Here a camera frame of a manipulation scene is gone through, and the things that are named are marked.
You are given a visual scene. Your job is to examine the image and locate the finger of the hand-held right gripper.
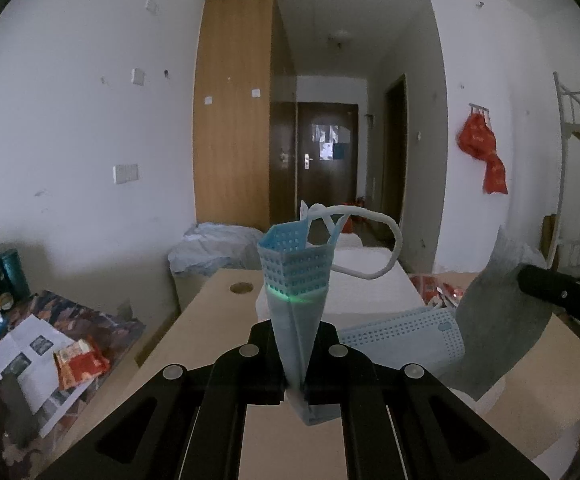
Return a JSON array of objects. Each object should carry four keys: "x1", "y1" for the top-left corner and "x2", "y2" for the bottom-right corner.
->
[{"x1": 516, "y1": 263, "x2": 580, "y2": 320}]

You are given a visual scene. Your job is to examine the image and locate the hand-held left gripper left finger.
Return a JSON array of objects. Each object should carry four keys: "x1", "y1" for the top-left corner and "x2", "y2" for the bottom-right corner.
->
[{"x1": 37, "y1": 320, "x2": 287, "y2": 480}]

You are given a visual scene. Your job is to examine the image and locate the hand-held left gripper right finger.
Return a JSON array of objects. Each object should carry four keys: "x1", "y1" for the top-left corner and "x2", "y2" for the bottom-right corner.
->
[{"x1": 304, "y1": 322, "x2": 546, "y2": 480}]

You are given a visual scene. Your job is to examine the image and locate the grey cloth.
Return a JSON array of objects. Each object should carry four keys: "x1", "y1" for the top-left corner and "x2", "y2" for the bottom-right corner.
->
[{"x1": 437, "y1": 225, "x2": 553, "y2": 402}]

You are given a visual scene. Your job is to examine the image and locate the blue face mask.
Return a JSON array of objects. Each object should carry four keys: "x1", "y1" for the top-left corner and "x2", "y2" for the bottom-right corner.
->
[
  {"x1": 339, "y1": 306, "x2": 466, "y2": 378},
  {"x1": 257, "y1": 201, "x2": 401, "y2": 426}
]

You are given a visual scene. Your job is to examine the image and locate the white foam box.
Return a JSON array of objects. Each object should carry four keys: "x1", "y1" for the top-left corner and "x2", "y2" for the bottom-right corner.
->
[{"x1": 255, "y1": 232, "x2": 508, "y2": 413}]

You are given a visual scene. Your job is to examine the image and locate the crumpled pale plastic sheet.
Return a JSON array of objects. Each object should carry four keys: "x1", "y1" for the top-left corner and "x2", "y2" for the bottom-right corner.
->
[{"x1": 168, "y1": 222, "x2": 265, "y2": 281}]

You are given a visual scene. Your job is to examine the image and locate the red plastic bag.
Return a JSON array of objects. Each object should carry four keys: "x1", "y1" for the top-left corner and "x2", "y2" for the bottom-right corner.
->
[
  {"x1": 482, "y1": 152, "x2": 509, "y2": 196},
  {"x1": 457, "y1": 110, "x2": 499, "y2": 161}
]

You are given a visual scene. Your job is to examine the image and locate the red snack packet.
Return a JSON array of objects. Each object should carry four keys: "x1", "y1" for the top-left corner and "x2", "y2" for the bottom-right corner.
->
[{"x1": 409, "y1": 274, "x2": 471, "y2": 313}]

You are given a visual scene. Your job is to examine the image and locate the dark brown entrance door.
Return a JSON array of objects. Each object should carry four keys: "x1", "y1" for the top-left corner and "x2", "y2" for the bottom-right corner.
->
[{"x1": 297, "y1": 102, "x2": 359, "y2": 208}]

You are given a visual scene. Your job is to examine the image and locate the orange snack packet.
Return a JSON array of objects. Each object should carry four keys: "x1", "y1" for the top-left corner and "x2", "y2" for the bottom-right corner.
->
[{"x1": 54, "y1": 338, "x2": 111, "y2": 391}]

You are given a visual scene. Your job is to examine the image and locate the dark side doorway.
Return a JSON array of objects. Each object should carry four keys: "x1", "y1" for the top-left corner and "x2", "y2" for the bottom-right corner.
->
[{"x1": 382, "y1": 74, "x2": 409, "y2": 256}]

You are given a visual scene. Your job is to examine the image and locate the door notice papers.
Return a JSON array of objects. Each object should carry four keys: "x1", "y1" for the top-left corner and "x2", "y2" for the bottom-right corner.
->
[{"x1": 312, "y1": 124, "x2": 351, "y2": 162}]

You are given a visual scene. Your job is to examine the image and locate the white paper leaflet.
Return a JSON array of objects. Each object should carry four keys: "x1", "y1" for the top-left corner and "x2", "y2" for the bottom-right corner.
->
[{"x1": 0, "y1": 314, "x2": 95, "y2": 438}]

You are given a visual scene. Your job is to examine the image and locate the wooden wardrobe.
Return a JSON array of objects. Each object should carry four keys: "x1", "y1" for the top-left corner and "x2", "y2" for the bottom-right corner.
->
[{"x1": 193, "y1": 0, "x2": 298, "y2": 233}]

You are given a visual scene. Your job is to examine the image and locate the teal canister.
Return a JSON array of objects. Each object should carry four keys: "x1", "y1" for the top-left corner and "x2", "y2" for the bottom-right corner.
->
[{"x1": 0, "y1": 249, "x2": 31, "y2": 307}]

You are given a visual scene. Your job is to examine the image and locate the wide white wall switch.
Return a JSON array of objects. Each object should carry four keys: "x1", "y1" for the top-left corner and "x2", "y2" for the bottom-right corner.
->
[{"x1": 113, "y1": 163, "x2": 139, "y2": 185}]

